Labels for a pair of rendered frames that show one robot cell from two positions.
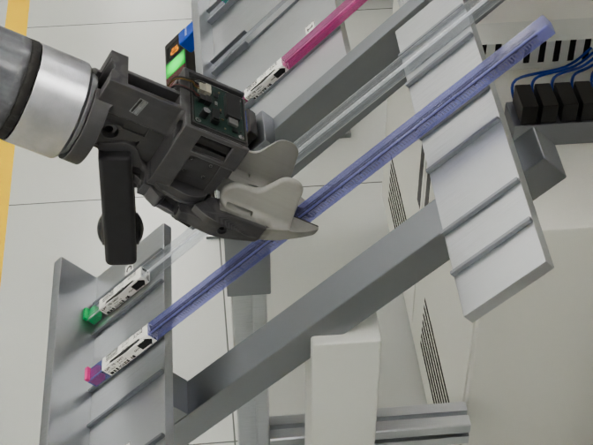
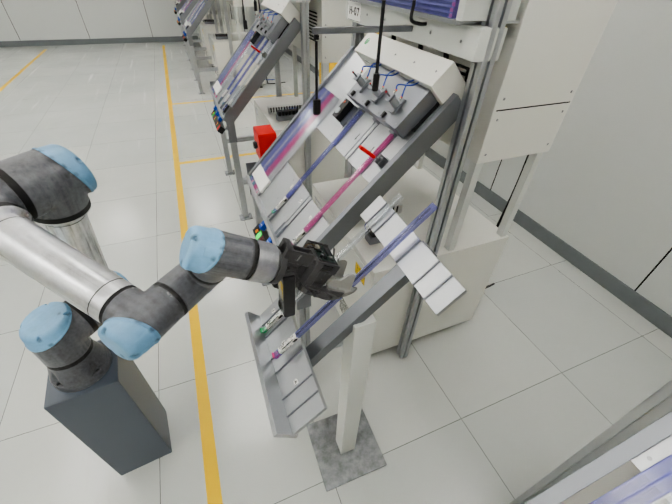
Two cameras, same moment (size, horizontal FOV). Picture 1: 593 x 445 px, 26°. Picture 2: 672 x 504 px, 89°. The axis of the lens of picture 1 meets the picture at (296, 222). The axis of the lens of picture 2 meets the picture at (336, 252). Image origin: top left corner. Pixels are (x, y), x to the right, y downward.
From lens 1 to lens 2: 0.36 m
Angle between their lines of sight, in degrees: 14
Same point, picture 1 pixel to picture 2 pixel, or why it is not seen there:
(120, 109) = (291, 260)
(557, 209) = (390, 262)
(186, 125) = (318, 262)
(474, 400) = not seen: hidden behind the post
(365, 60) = (337, 225)
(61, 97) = (270, 259)
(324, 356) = (358, 330)
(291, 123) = not seen: hidden behind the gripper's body
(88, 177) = not seen: hidden behind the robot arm
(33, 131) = (260, 275)
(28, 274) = (207, 308)
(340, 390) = (362, 340)
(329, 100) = (326, 240)
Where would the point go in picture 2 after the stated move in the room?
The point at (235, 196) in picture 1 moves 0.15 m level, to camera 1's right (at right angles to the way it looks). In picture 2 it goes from (332, 283) to (400, 270)
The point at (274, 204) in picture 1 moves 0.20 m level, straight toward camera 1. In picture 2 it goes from (345, 283) to (385, 368)
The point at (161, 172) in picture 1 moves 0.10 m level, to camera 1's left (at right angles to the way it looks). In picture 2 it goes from (308, 281) to (254, 291)
